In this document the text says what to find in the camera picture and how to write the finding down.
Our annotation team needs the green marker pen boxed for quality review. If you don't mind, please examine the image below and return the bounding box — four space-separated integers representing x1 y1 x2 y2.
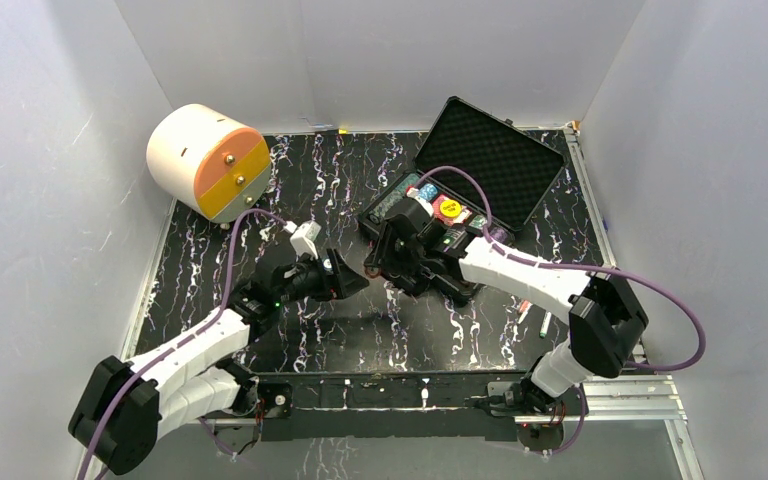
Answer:
538 312 552 339

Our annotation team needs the black front mounting bar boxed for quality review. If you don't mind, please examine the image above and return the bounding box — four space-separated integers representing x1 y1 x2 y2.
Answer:
251 370 558 444

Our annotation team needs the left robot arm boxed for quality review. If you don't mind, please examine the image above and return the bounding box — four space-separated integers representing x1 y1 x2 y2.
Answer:
68 248 369 478

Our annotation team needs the black poker chip case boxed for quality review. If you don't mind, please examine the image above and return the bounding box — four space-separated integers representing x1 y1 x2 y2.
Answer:
357 96 566 306

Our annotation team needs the white cylindrical drawer box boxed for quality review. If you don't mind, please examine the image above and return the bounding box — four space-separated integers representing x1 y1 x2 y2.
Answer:
146 104 273 224

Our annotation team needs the red marker pen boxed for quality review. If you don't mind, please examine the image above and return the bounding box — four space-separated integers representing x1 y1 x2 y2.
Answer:
517 300 532 324

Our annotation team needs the yellow dealer button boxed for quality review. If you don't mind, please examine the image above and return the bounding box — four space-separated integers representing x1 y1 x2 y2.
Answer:
438 199 462 219

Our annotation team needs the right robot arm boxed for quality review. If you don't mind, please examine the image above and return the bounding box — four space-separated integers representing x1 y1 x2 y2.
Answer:
365 197 648 414

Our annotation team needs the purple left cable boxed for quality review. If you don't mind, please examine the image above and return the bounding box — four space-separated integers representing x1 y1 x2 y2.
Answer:
75 208 299 480

